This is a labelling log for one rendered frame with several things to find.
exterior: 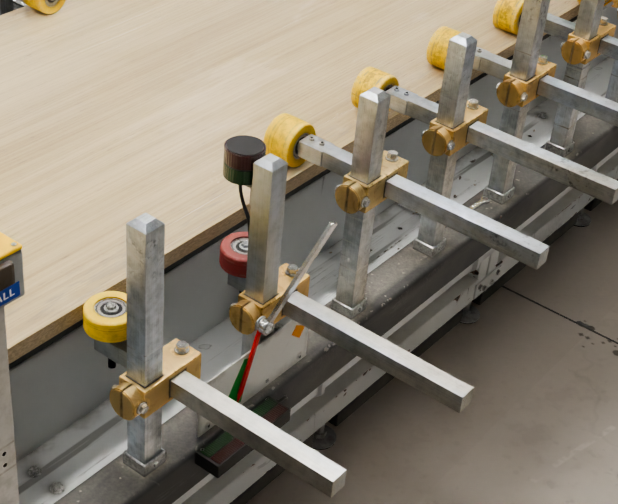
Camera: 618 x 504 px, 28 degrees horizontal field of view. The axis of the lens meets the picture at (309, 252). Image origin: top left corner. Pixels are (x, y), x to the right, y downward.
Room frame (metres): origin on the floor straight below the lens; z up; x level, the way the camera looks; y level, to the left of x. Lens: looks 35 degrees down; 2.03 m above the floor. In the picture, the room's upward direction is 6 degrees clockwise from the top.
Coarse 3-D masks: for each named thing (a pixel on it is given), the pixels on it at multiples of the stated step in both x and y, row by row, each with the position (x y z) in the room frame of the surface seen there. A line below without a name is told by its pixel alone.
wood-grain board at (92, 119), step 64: (128, 0) 2.42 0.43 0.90; (192, 0) 2.45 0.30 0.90; (256, 0) 2.49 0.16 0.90; (320, 0) 2.52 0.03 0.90; (384, 0) 2.55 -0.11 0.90; (448, 0) 2.59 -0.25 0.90; (576, 0) 2.65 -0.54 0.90; (0, 64) 2.09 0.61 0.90; (64, 64) 2.11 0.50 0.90; (128, 64) 2.14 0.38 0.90; (192, 64) 2.17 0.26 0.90; (256, 64) 2.19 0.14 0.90; (320, 64) 2.22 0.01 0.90; (384, 64) 2.25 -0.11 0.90; (0, 128) 1.86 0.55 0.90; (64, 128) 1.88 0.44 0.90; (128, 128) 1.90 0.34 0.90; (192, 128) 1.92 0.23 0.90; (256, 128) 1.95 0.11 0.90; (320, 128) 1.97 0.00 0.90; (0, 192) 1.66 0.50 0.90; (64, 192) 1.68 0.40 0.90; (128, 192) 1.70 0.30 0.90; (192, 192) 1.72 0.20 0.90; (64, 256) 1.51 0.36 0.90; (64, 320) 1.37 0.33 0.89
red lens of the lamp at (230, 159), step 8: (224, 144) 1.53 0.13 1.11; (264, 144) 1.54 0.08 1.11; (224, 152) 1.52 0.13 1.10; (264, 152) 1.52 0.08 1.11; (224, 160) 1.52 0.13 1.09; (232, 160) 1.50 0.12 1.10; (240, 160) 1.50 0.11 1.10; (248, 160) 1.50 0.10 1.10; (256, 160) 1.51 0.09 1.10; (240, 168) 1.50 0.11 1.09; (248, 168) 1.50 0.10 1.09
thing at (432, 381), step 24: (240, 288) 1.56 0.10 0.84; (288, 312) 1.50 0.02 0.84; (312, 312) 1.48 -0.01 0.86; (336, 336) 1.45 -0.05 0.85; (360, 336) 1.44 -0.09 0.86; (384, 360) 1.40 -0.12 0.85; (408, 360) 1.39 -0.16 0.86; (408, 384) 1.38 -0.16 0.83; (432, 384) 1.35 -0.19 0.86; (456, 384) 1.35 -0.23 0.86; (456, 408) 1.33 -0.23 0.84
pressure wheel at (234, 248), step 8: (240, 232) 1.61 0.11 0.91; (224, 240) 1.58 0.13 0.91; (232, 240) 1.58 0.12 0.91; (240, 240) 1.59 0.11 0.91; (248, 240) 1.59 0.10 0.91; (224, 248) 1.56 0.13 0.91; (232, 248) 1.57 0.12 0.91; (240, 248) 1.57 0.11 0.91; (224, 256) 1.55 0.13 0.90; (232, 256) 1.54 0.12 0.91; (240, 256) 1.54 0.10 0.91; (224, 264) 1.55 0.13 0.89; (232, 264) 1.54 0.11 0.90; (240, 264) 1.53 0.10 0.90; (232, 272) 1.54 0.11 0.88; (240, 272) 1.53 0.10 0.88
